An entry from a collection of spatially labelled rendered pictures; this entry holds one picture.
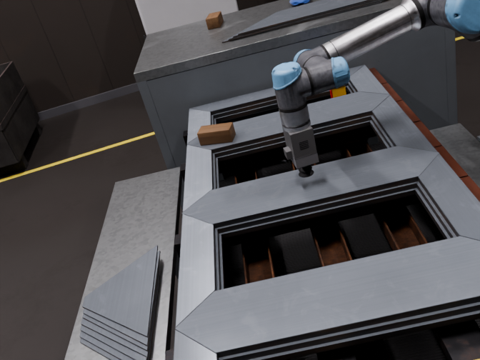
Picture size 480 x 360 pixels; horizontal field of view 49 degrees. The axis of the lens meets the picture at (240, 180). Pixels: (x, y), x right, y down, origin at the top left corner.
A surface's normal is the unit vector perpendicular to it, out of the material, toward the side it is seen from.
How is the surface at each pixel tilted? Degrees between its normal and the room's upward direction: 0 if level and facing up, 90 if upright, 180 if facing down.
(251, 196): 0
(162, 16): 90
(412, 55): 90
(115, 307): 0
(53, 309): 0
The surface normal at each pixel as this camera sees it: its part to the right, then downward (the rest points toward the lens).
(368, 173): -0.23, -0.83
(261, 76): 0.06, 0.51
